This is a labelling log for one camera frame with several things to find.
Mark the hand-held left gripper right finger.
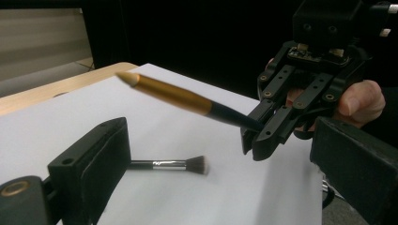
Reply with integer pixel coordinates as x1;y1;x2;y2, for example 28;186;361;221
309;116;398;225

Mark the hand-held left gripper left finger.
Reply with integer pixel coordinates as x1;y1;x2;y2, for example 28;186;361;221
47;116;132;225

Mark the black makeup brush silver ferrule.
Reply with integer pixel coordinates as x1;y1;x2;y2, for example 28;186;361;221
128;155;210;176

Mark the thin gold-tipped dark brush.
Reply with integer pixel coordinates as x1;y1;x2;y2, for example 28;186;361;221
115;70;266;132

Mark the white table sheet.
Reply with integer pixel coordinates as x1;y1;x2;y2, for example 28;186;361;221
0;63;324;225

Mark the wooden table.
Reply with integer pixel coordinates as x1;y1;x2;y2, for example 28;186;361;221
0;61;139;117

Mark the black curtain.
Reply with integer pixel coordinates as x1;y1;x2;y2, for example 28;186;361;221
82;0;301;101

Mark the left hand-held gripper cable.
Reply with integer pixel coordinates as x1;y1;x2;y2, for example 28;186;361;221
321;182;336;210

